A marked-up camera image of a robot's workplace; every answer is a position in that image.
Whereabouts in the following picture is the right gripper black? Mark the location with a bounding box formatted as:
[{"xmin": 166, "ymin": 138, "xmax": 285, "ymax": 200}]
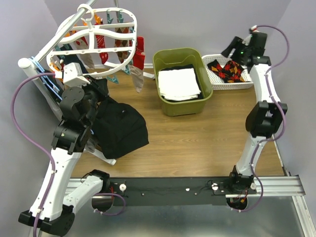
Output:
[{"xmin": 220, "ymin": 37, "xmax": 250, "ymax": 67}]

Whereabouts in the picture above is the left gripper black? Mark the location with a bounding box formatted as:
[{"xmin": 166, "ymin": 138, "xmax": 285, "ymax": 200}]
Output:
[{"xmin": 73, "ymin": 74, "xmax": 110, "ymax": 126}]

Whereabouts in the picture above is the argyle sock red yellow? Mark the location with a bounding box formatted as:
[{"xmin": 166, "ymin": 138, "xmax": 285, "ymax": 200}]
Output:
[
  {"xmin": 222, "ymin": 60, "xmax": 245, "ymax": 83},
  {"xmin": 207, "ymin": 60, "xmax": 231, "ymax": 83}
]

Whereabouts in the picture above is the red sock with grey toe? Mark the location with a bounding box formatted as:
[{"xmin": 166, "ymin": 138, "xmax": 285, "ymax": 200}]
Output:
[{"xmin": 129, "ymin": 36, "xmax": 145, "ymax": 93}]

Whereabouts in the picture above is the white round sock hanger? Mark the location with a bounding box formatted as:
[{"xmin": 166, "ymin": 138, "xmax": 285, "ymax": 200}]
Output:
[{"xmin": 46, "ymin": 3, "xmax": 137, "ymax": 78}]

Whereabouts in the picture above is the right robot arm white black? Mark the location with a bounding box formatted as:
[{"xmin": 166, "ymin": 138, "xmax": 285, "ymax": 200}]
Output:
[{"xmin": 221, "ymin": 29, "xmax": 288, "ymax": 194}]

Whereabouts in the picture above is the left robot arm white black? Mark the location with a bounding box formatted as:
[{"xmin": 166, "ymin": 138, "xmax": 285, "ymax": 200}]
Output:
[{"xmin": 18, "ymin": 78, "xmax": 110, "ymax": 237}]

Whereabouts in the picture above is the grey beige sock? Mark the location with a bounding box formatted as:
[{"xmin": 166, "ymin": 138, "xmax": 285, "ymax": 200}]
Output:
[{"xmin": 76, "ymin": 37, "xmax": 95, "ymax": 69}]

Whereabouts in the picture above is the black garment pile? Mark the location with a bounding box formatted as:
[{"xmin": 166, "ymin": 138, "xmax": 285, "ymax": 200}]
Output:
[{"xmin": 92, "ymin": 97, "xmax": 149, "ymax": 159}]

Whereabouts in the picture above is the white perforated basket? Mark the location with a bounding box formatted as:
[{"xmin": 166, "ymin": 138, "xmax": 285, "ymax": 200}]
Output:
[{"xmin": 201, "ymin": 54, "xmax": 254, "ymax": 90}]

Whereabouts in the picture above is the brown argyle sock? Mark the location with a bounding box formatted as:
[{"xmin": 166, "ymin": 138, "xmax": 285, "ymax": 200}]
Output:
[{"xmin": 115, "ymin": 27, "xmax": 130, "ymax": 63}]

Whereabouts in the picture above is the red patterned sock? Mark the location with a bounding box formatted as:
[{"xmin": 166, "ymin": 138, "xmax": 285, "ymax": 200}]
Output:
[{"xmin": 95, "ymin": 35, "xmax": 109, "ymax": 64}]

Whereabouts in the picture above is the green plastic bin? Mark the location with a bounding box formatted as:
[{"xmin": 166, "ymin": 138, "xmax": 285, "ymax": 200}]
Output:
[{"xmin": 153, "ymin": 48, "xmax": 213, "ymax": 117}]

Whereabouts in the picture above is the white drying rack stand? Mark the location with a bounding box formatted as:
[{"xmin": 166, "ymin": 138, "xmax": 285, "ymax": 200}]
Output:
[{"xmin": 17, "ymin": 0, "xmax": 155, "ymax": 166}]

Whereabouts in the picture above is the white folded cloth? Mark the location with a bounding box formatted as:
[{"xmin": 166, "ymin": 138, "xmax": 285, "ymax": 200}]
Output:
[{"xmin": 158, "ymin": 68, "xmax": 201, "ymax": 101}]

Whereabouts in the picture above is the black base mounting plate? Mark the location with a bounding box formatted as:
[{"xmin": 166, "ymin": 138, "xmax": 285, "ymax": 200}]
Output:
[{"xmin": 106, "ymin": 177, "xmax": 256, "ymax": 206}]

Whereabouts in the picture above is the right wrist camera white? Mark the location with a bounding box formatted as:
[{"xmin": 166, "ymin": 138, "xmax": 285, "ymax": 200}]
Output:
[{"xmin": 242, "ymin": 25, "xmax": 259, "ymax": 45}]

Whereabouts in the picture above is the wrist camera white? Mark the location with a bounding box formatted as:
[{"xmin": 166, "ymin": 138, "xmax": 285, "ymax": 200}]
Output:
[
  {"xmin": 55, "ymin": 62, "xmax": 90, "ymax": 87},
  {"xmin": 242, "ymin": 25, "xmax": 259, "ymax": 45}
]

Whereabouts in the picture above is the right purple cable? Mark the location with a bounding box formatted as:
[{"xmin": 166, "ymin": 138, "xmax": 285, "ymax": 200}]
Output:
[{"xmin": 250, "ymin": 24, "xmax": 289, "ymax": 171}]

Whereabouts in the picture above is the purple cable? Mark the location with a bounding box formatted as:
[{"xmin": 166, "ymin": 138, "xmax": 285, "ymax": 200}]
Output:
[
  {"xmin": 11, "ymin": 72, "xmax": 59, "ymax": 237},
  {"xmin": 250, "ymin": 24, "xmax": 289, "ymax": 171}
]

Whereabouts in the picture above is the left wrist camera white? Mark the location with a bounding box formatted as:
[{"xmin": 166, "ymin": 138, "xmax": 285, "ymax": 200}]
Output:
[{"xmin": 55, "ymin": 62, "xmax": 90, "ymax": 87}]

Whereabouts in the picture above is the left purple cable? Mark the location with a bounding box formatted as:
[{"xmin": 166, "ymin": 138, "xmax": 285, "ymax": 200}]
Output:
[{"xmin": 11, "ymin": 72, "xmax": 59, "ymax": 237}]

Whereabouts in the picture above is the aluminium frame rail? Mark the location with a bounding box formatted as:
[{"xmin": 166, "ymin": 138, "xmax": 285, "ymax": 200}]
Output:
[{"xmin": 29, "ymin": 175, "xmax": 316, "ymax": 237}]

